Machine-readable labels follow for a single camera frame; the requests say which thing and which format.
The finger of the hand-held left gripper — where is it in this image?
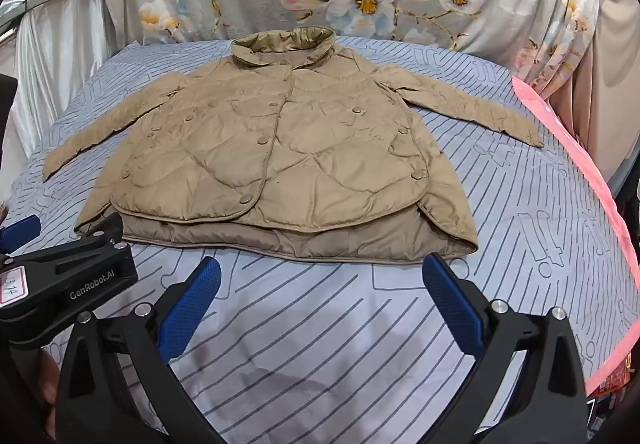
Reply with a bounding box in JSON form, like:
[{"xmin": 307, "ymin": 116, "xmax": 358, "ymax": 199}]
[
  {"xmin": 0, "ymin": 215, "xmax": 42, "ymax": 256},
  {"xmin": 27, "ymin": 213, "xmax": 139, "ymax": 325}
]

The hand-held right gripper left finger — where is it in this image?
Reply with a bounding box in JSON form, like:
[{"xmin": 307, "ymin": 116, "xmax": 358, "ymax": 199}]
[{"xmin": 52, "ymin": 255, "xmax": 223, "ymax": 444}]

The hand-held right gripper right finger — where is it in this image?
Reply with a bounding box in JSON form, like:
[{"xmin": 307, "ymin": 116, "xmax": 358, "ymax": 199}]
[{"xmin": 421, "ymin": 252, "xmax": 588, "ymax": 444}]

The tan quilted jacket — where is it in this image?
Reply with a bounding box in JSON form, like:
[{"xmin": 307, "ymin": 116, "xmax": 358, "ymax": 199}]
[{"xmin": 41, "ymin": 26, "xmax": 546, "ymax": 266}]

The person's left hand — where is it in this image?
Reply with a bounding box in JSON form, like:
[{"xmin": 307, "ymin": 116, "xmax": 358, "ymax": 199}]
[{"xmin": 36, "ymin": 346, "xmax": 65, "ymax": 432}]

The grey striped bedsheet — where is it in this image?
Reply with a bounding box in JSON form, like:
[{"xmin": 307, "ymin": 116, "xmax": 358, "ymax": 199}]
[{"xmin": 0, "ymin": 36, "xmax": 640, "ymax": 444}]

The red printed packet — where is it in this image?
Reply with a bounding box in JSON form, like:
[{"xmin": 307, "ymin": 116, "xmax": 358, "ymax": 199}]
[{"xmin": 585, "ymin": 359, "xmax": 627, "ymax": 399}]

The silver curtain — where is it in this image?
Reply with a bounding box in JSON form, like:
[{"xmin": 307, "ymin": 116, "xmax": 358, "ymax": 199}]
[{"xmin": 0, "ymin": 0, "xmax": 136, "ymax": 205}]

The pink cloth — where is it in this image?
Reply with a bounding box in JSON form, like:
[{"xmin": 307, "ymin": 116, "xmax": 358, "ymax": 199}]
[{"xmin": 511, "ymin": 74, "xmax": 626, "ymax": 397}]

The beige curtain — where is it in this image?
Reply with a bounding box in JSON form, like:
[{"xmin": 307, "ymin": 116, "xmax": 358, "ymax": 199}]
[{"xmin": 550, "ymin": 0, "xmax": 640, "ymax": 180}]

